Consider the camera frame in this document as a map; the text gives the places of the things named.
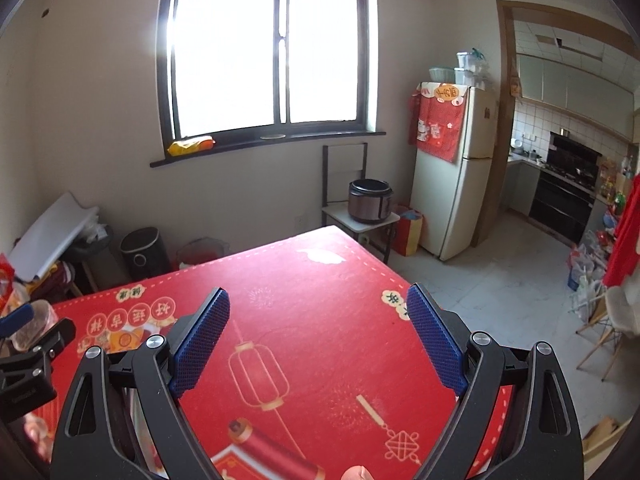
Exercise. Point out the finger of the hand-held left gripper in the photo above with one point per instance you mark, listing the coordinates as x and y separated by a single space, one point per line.
15 321
57 337

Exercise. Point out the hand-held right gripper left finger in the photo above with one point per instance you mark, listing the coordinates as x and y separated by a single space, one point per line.
202 345

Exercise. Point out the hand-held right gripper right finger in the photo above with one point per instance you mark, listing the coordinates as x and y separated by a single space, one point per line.
435 345

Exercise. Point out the person's right hand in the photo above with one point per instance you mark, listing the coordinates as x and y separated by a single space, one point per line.
357 474

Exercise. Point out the bowl covered with plastic wrap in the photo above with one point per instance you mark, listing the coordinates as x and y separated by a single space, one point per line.
37 322

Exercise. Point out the red snack bag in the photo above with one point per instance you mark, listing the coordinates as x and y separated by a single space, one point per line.
5 280

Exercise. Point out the maroon cloth bundle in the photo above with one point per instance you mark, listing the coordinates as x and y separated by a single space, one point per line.
55 280

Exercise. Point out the black side table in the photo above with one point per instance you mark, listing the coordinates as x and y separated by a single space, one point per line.
95 260

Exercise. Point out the red waste bin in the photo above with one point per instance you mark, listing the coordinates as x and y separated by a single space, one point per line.
202 252

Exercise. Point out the white rolled board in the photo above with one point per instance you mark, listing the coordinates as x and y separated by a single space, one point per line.
50 235

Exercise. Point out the red printed tablecloth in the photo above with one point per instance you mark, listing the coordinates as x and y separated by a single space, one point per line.
310 310

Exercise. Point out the white plastic bag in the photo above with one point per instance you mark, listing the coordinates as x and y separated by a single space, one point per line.
95 230

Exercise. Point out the red and yellow bag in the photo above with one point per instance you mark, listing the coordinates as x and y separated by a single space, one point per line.
407 232

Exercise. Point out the white refrigerator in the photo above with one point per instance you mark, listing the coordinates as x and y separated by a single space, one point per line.
450 200

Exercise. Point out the dark rice cooker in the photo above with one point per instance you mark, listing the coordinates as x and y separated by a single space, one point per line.
370 202

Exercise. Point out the plastic bags pile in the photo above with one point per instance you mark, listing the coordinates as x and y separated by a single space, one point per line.
587 270

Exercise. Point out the black stove oven unit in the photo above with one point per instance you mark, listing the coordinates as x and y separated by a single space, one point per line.
560 205

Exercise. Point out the white chair wooden legs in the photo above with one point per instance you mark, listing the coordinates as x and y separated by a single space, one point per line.
620 310

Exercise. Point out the cardboard piece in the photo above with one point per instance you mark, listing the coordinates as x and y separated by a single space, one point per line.
605 435

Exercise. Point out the yellow orange packet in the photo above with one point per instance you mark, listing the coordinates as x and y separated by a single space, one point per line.
190 146

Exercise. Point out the red hanging cloth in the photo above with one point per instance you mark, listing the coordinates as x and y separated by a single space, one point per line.
625 235

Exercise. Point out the red printed fridge cloth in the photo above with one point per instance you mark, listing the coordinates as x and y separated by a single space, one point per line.
440 125

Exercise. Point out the black window sill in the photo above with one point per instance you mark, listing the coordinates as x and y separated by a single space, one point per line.
300 141

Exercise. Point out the black range hood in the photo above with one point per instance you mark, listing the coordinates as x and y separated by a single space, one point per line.
575 150

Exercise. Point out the bottles on counter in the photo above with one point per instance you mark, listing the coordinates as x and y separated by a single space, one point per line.
612 180

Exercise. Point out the green bowl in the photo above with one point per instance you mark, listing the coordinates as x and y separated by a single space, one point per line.
442 75

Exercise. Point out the clear plastic containers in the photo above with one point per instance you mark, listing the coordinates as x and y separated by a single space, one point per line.
470 70

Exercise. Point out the window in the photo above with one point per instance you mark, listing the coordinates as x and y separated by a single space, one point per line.
225 60

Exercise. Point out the black frame chair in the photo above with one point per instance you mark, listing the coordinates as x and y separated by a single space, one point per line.
345 217

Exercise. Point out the wooden door frame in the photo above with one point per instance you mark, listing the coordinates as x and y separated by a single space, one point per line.
505 110

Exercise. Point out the kitchen wall cabinets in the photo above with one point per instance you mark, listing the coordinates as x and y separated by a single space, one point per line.
570 90

